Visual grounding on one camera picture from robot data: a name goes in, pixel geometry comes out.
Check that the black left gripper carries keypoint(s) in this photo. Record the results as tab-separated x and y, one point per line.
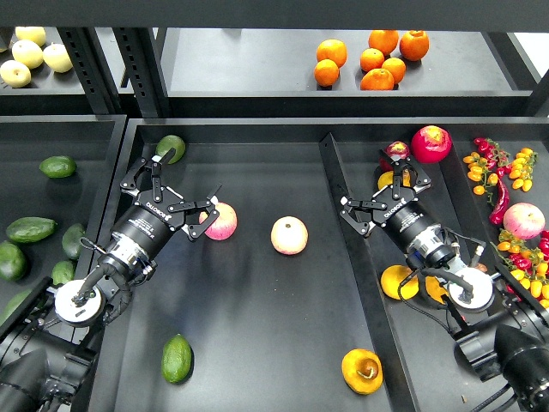
154	217

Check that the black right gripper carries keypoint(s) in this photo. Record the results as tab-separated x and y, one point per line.
395	208

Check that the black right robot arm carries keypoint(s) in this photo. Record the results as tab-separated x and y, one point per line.
498	328

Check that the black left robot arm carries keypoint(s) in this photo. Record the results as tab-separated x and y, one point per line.
47	341

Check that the green avocado tray corner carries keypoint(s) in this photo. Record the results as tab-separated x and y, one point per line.
168	142

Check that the yellow pear right tray left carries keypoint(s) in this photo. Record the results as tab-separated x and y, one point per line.
391	279

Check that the yellow pear tray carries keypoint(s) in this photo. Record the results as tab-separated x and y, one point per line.
391	279
435	290
481	267

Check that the yellow pear right tray middle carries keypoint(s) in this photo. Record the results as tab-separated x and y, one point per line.
435	290

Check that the green avocado left tray top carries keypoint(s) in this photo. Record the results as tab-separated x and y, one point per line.
58	167

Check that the dark green long avocado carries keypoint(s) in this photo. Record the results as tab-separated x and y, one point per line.
30	229

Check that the dark avocado left edge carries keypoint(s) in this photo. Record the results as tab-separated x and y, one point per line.
13	262

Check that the pale yellow pear right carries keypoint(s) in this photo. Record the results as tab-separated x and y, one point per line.
57	58

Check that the dark avocado bottom left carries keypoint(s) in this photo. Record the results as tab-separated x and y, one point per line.
14	304

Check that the pale yellow pear front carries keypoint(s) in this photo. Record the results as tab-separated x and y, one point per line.
15	74

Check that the dark red apple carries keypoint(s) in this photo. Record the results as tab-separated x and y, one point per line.
395	148

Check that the pink apple left centre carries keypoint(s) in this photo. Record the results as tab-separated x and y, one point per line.
226	223

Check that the bright red apple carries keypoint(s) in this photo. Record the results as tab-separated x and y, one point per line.
431	144

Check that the red chili pepper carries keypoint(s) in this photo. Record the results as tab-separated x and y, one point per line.
497	215

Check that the pale pink apple centre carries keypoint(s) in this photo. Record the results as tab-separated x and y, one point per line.
289	235

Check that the upper cherry tomato bunch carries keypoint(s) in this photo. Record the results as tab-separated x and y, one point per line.
489	165

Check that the cherry tomato bunch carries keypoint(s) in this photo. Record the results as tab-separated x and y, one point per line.
527	264
489	165

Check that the orange back front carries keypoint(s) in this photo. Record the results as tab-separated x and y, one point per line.
377	79

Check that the orange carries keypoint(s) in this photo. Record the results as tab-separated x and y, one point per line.
396	67
384	40
326	73
414	45
370	59
377	79
334	50

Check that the orange back right lower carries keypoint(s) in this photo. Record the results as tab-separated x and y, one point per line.
396	67

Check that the pink apple far right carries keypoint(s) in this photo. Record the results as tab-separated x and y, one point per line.
524	220

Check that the orange back centre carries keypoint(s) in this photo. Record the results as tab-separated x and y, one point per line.
370	59

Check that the orange back left lower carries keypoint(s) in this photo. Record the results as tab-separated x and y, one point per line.
326	73

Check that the black centre tray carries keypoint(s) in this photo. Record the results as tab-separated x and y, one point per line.
268	331

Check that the orange back top right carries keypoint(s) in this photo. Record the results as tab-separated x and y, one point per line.
414	45

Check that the lower cherry tomato bunch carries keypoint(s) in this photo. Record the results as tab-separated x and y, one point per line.
527	264

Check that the orange back top middle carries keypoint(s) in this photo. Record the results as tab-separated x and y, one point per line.
384	40

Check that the orange back left upper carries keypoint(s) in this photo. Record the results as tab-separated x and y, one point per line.
334	50

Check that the black tray divider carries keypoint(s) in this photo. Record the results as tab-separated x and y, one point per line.
397	380

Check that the dark avocado by tray wall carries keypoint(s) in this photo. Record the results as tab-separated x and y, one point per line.
71	241

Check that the black metal shelf frame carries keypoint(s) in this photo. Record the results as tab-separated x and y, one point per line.
228	59

